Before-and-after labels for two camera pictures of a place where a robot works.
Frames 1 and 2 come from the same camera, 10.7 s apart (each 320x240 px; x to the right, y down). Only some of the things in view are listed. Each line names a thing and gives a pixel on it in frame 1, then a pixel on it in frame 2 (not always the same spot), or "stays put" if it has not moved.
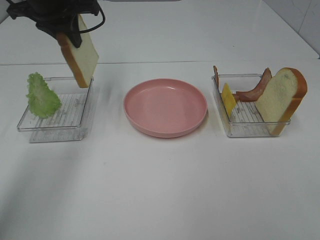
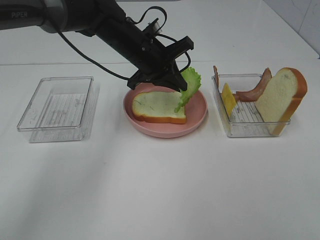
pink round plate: (165, 108) stays put
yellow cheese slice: (228, 98) stays put
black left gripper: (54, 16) to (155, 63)
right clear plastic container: (247, 112) stays put
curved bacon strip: (253, 95) stays put
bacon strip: (217, 77) stays put
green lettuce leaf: (43, 102) to (193, 79)
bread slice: (281, 100) stays put
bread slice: (82, 59) to (159, 106)
